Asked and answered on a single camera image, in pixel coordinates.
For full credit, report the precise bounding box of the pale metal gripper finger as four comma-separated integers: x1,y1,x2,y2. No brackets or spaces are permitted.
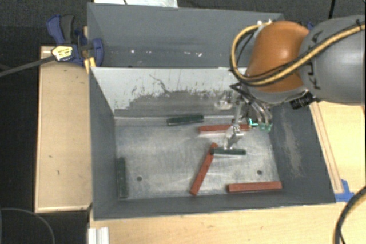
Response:
230,130,245,150
225,125,237,150

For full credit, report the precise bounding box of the black cylinder on white bracket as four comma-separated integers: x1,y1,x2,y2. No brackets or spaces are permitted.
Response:
289,91,319,110

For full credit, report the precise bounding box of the pale wood board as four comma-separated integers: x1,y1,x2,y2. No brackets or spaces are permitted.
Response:
34,45,94,214

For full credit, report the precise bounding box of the dark green block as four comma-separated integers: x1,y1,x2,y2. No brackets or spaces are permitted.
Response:
210,147,247,157
115,157,129,199
166,113,205,127

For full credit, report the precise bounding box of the red-brown flat block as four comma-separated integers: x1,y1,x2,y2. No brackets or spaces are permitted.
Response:
198,123,252,134
189,142,219,197
226,181,283,194

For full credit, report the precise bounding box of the grey metal bin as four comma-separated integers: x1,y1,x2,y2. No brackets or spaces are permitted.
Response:
86,2,337,221

